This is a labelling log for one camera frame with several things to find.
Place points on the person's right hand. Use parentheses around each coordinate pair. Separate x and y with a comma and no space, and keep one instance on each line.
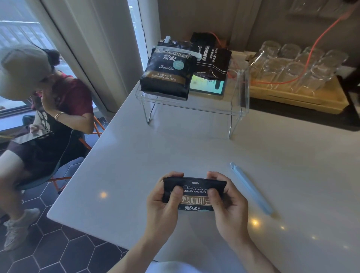
(233,216)

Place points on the person's left hand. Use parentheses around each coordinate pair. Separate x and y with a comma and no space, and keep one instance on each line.
(160,216)

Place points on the light blue sealing clip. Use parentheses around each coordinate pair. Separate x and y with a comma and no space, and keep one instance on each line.
(195,55)
(168,39)
(250,188)

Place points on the clear acrylic stand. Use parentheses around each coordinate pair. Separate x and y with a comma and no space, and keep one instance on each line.
(202,105)

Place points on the person's left forearm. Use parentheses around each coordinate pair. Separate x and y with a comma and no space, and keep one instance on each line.
(135,257)

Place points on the person's right forearm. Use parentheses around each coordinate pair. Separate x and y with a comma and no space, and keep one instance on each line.
(256,257)

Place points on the person's white shirt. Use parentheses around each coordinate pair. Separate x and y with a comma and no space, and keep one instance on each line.
(171,268)

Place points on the folding chair with orange legs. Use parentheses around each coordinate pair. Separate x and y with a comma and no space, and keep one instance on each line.
(36,182)

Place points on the dark tablet with lit screen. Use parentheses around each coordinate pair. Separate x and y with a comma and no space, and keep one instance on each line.
(208,85)

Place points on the wooden tray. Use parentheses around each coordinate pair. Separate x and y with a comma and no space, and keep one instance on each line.
(309,101)

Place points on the group of clear drinking glasses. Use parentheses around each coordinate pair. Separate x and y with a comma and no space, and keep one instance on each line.
(289,70)

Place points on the black appliance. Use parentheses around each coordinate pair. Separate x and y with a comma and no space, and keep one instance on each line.
(353,90)

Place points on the metal balcony railing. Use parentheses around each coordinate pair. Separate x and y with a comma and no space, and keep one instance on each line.
(17,33)

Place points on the wall socket with clear cover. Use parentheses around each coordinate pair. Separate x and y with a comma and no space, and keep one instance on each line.
(303,7)

